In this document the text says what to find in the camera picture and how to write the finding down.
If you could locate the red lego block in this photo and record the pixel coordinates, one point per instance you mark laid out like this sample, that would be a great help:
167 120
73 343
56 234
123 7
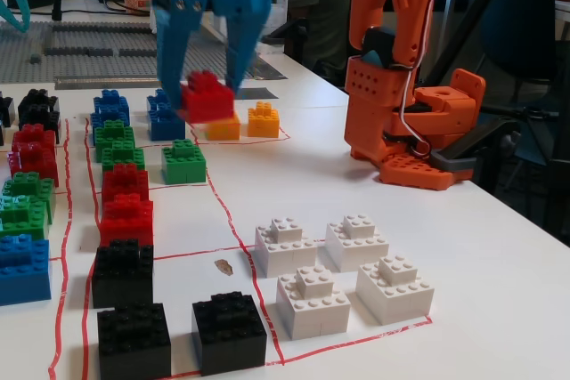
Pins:
124 184
33 135
127 220
209 99
35 164

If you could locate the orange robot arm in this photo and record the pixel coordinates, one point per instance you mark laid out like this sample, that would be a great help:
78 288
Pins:
378 99

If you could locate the grey square tape marker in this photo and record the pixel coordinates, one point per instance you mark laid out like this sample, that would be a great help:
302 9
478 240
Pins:
256 93

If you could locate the blue lego block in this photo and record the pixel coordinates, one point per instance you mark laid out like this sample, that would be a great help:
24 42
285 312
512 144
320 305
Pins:
111 113
24 269
152 99
165 126
111 95

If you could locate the yellow lego block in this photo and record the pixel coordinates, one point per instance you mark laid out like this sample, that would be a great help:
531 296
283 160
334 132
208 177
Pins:
263 122
225 131

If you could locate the black lego block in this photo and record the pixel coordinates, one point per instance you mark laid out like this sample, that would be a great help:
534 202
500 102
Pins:
122 273
4 110
228 331
40 119
38 96
133 340

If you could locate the green lego block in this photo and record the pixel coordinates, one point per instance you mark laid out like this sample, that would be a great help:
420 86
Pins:
29 186
122 157
183 162
113 134
22 220

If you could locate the white stepped lego block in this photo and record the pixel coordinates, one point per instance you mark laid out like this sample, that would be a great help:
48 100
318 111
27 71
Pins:
285 246
311 304
356 242
394 288

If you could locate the small grey lego stud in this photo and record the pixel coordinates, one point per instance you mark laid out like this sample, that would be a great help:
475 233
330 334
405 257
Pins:
35 58

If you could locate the grey tape strip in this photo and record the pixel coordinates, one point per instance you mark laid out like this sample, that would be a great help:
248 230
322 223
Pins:
265 69
107 83

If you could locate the grey lego baseplate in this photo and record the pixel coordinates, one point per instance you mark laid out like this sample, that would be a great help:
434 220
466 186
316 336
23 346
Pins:
18 68

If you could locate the person in green shirt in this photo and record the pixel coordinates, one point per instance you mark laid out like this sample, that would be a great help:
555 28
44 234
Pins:
327 6

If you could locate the small brown crumb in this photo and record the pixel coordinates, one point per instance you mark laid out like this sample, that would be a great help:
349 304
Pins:
224 266

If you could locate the black grey table clamp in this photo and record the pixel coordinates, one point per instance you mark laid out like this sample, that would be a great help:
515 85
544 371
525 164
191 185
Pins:
452 162

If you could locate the dark blue office chair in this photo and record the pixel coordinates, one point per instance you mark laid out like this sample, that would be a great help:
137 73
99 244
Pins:
521 33

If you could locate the grey lego wall brick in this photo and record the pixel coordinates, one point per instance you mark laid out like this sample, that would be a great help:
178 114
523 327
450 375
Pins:
138 51
101 51
67 51

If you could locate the long grey lego wall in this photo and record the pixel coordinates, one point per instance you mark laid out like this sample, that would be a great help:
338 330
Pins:
102 28

